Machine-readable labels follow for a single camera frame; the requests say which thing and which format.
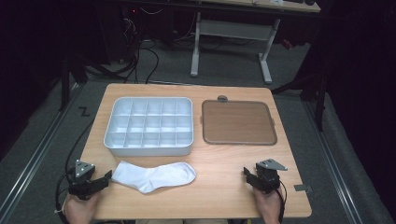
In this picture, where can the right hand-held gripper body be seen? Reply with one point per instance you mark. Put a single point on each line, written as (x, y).
(268, 178)

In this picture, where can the grey tape strip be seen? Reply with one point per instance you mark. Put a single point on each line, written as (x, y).
(302, 187)

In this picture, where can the white sock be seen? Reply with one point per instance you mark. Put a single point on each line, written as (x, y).
(152, 178)

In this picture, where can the brown box lid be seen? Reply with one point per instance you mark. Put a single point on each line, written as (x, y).
(238, 122)

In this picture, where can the black metal stand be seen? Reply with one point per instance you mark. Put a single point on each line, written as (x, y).
(319, 102)
(65, 84)

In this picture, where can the wooden desk with white frame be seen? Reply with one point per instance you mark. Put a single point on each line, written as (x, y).
(232, 29)

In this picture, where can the white divided storage box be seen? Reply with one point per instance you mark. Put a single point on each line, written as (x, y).
(149, 126)

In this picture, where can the person's left hand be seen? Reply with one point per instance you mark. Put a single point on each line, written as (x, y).
(81, 209)

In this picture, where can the small grey round knob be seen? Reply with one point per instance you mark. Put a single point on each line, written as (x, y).
(222, 98)

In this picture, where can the metal floor rail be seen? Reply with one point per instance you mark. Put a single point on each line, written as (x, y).
(334, 168)
(34, 155)

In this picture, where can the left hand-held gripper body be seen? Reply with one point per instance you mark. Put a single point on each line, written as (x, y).
(81, 177)

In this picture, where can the person's right hand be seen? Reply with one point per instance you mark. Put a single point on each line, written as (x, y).
(267, 205)

